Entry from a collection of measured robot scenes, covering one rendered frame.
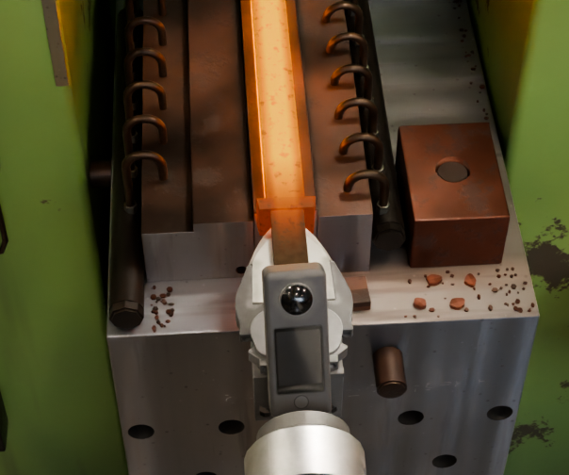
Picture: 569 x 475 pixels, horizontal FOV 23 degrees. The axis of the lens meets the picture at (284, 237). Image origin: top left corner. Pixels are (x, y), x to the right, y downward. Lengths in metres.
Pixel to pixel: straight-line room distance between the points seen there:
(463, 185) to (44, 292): 0.49
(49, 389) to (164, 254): 0.45
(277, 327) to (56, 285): 0.50
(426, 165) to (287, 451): 0.36
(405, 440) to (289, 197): 0.32
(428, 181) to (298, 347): 0.27
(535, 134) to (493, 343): 0.22
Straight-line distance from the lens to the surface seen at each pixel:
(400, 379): 1.21
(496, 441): 1.38
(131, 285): 1.19
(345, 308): 1.09
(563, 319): 1.58
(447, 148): 1.26
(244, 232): 1.19
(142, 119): 1.23
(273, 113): 1.23
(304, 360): 1.02
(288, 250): 1.11
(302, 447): 0.99
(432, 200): 1.21
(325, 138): 1.24
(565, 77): 1.30
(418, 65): 1.43
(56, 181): 1.34
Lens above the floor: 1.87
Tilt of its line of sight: 49 degrees down
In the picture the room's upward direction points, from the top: straight up
